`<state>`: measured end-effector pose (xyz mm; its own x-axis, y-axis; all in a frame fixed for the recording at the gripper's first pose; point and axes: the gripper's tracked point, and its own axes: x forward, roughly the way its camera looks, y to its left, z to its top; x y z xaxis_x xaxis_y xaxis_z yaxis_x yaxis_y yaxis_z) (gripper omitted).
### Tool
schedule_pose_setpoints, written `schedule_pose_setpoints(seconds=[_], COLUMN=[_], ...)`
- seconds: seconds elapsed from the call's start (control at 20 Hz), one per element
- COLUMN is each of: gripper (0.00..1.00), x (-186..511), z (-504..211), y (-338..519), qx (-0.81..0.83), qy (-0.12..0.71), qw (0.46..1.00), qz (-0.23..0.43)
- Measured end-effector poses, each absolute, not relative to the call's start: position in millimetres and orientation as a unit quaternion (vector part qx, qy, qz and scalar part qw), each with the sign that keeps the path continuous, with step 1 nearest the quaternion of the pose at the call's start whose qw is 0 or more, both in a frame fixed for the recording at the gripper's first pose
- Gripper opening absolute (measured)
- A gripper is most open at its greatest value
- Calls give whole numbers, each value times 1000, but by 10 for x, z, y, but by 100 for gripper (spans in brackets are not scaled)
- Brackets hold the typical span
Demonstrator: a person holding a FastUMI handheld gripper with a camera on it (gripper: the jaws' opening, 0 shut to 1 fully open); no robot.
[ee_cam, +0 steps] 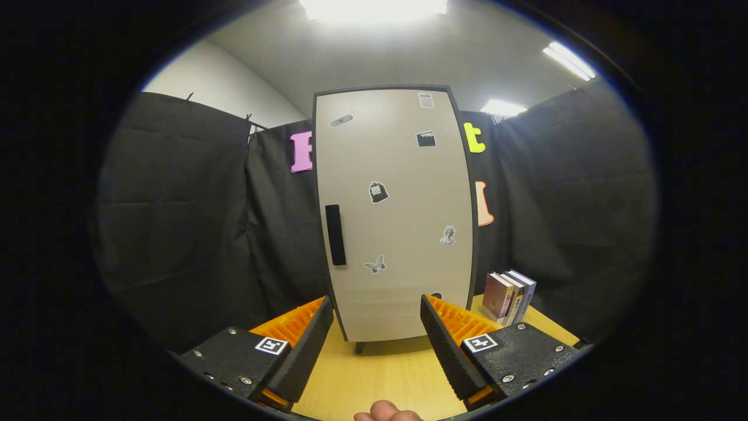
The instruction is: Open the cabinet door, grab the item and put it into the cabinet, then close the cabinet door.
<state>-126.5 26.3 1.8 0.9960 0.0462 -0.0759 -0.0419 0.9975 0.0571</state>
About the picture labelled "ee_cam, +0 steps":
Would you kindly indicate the dark grey cabinet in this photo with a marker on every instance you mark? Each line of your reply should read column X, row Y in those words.
column 474, row 257

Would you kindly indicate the large ceiling light panel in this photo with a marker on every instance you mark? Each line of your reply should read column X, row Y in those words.
column 374, row 9

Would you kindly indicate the light grey cabinet door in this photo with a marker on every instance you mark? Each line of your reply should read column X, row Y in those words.
column 403, row 234

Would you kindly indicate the black backdrop cloth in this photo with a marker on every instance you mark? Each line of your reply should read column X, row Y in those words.
column 175, row 234

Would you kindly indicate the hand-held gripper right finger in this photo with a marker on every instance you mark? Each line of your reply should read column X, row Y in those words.
column 450, row 351

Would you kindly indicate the small ceiling light panel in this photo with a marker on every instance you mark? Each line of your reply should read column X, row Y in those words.
column 502, row 108

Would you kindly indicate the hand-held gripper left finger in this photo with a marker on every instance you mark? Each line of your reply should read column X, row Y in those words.
column 304, row 356

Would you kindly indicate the long ceiling light strip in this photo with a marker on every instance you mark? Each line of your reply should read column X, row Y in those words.
column 570, row 60

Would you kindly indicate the white spine book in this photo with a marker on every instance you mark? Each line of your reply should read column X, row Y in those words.
column 516, row 298

